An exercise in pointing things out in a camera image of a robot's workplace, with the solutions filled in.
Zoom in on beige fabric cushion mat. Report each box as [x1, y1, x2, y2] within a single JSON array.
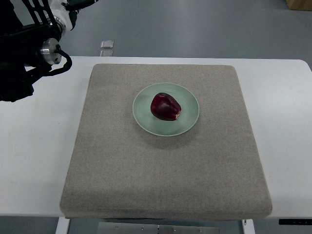
[[60, 64, 273, 221]]

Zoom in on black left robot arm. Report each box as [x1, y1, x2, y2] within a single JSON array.
[[0, 0, 72, 102]]

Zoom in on black table control panel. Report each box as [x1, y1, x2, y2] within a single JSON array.
[[278, 219, 312, 226]]

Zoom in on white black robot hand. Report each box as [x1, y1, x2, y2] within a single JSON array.
[[50, 0, 98, 34]]

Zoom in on cardboard box corner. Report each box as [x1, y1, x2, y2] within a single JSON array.
[[286, 0, 312, 11]]

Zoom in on dark red apple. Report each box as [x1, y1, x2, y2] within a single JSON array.
[[150, 93, 182, 121]]

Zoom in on metal table frame bracket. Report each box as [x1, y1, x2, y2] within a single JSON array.
[[97, 222, 220, 234]]

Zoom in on upper floor outlet plate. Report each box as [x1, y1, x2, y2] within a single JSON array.
[[100, 40, 114, 49]]

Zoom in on lower floor outlet plate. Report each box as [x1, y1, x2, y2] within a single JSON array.
[[100, 50, 113, 57]]

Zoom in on light green plate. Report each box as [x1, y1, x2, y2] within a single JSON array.
[[133, 82, 199, 137]]

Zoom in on floor outlet plate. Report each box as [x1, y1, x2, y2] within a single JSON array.
[[100, 40, 114, 49], [100, 50, 113, 57]]

